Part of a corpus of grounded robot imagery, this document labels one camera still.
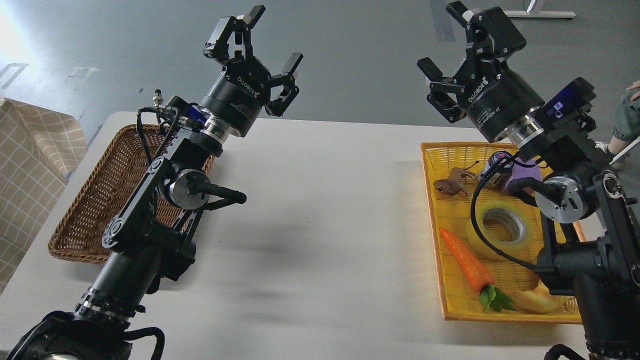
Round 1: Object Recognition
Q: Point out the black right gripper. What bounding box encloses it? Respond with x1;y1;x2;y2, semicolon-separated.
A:
417;1;544;142

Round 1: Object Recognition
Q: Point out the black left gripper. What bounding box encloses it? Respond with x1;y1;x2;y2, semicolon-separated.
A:
199;5;304;137

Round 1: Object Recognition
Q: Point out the yellow tape roll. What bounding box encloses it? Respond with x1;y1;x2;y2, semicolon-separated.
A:
475;200;537;262

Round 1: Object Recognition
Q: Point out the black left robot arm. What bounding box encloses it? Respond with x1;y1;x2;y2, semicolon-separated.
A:
7;5;303;360

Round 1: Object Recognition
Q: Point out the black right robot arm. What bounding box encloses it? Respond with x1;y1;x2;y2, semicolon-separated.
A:
417;1;640;360

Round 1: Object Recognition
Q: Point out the white stand base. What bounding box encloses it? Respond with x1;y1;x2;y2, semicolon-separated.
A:
503;0;576;19

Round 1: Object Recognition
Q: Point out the small glass jar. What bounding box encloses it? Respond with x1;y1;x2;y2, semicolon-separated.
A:
478;150;515;191

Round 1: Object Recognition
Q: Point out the purple foam block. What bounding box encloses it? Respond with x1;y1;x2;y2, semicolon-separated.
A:
500;158;543;196

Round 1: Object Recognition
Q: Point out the brown toy animal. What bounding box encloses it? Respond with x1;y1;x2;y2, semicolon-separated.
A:
432;161;479;198

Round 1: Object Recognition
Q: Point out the yellow plastic basket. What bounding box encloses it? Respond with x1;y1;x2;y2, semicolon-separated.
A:
420;141;582;325

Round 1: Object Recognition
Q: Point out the person leg in green trousers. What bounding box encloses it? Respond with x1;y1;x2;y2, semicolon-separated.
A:
612;80;640;142

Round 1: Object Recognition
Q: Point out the white sneaker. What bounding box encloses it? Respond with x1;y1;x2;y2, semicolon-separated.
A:
595;141;629;171

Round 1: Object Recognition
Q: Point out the orange toy carrot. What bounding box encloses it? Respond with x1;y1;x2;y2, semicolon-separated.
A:
438;227;517;312

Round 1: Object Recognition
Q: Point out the beige checkered cloth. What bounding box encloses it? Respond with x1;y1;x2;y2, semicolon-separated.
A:
0;97;87;290

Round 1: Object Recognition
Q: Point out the brown wicker basket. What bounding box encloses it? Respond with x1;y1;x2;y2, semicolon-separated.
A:
48;124;216;264

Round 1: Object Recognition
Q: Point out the toy croissant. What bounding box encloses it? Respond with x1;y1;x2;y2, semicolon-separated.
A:
510;280;569;313

